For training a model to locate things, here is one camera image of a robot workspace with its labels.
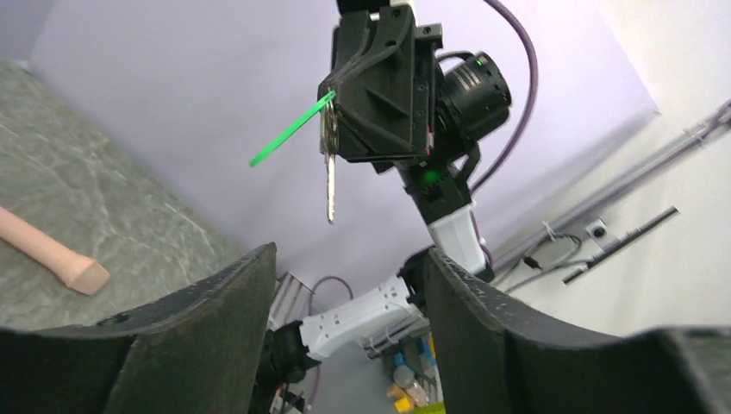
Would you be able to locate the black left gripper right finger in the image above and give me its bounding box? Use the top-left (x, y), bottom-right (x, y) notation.
top-left (425, 249), bottom-right (730, 414)

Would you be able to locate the green plastic key tag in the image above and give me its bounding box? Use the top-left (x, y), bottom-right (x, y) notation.
top-left (249, 91), bottom-right (336, 167)

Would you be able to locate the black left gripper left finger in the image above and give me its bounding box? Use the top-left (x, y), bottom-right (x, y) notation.
top-left (1, 243), bottom-right (277, 413)

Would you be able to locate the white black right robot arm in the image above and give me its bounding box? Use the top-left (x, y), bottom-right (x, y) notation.
top-left (249, 1), bottom-right (511, 413)

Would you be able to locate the beige wooden pestle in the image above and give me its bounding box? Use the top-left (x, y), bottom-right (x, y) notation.
top-left (1, 208), bottom-right (110, 295)

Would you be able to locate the silver metal key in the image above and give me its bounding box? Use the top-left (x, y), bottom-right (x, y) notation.
top-left (320, 102), bottom-right (338, 224)

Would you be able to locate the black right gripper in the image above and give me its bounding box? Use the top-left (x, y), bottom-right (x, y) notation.
top-left (318, 8), bottom-right (442, 166)

